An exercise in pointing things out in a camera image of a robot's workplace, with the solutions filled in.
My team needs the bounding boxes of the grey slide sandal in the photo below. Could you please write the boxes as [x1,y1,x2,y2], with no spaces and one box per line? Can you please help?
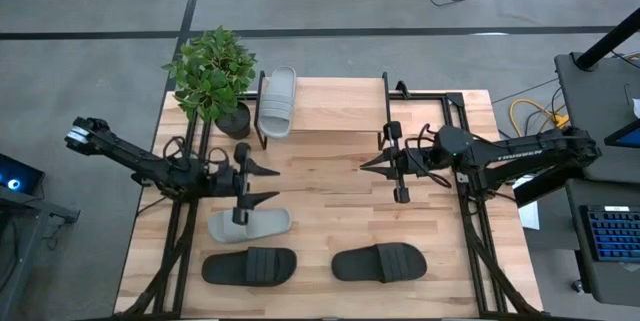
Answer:
[206,206,293,245]
[256,65,298,140]

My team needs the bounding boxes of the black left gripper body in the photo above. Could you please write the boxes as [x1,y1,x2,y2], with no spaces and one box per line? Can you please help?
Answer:
[207,141,255,227]

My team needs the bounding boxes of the black metal stand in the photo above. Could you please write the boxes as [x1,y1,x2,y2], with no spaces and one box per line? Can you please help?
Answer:
[0,185,81,321]

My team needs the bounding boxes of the black monitor blue screen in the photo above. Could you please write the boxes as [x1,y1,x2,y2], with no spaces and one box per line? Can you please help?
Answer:
[603,119,640,149]

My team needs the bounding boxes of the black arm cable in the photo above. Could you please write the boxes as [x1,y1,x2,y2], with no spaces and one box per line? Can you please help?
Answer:
[161,134,232,172]
[403,122,454,190]

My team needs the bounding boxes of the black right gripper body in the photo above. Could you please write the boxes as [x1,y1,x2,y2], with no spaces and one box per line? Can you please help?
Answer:
[384,120,437,205]

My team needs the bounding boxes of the grey desk top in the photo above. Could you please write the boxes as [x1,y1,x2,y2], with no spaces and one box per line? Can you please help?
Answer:
[564,179,640,308]
[553,51,640,185]

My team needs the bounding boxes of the black slanted beam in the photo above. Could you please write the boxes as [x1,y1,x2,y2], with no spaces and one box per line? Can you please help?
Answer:
[512,163,571,208]

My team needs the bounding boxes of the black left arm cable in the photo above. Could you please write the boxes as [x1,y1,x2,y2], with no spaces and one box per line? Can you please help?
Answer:
[161,134,232,172]

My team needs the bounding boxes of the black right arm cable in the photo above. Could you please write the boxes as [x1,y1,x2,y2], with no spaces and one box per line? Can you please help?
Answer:
[403,122,454,190]

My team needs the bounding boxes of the wooden shelf black metal legs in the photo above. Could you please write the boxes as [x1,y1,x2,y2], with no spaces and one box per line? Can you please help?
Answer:
[253,69,393,152]

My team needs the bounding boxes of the white paper sheet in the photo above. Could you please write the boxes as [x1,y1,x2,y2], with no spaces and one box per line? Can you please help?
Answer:
[516,174,542,231]

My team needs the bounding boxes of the black pole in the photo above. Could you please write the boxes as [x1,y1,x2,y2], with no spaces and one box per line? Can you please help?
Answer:
[573,7,640,71]

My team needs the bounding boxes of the black backlit keyboard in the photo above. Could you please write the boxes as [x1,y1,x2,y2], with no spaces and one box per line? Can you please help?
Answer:
[578,204,640,263]

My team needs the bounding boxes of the black computer blue light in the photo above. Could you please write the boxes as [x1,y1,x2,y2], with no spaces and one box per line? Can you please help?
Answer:
[0,153,46,197]

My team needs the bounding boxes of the black aluminium rig frame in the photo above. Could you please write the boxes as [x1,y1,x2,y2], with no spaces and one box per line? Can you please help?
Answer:
[112,88,545,321]

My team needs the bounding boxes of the black slide sandal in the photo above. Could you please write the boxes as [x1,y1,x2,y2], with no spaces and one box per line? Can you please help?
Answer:
[330,241,429,284]
[200,246,299,288]

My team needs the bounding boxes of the yellow cable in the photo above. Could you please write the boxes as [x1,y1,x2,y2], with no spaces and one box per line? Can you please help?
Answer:
[508,98,571,138]

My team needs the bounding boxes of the green plant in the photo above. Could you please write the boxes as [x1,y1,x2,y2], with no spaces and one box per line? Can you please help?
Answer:
[160,24,259,141]

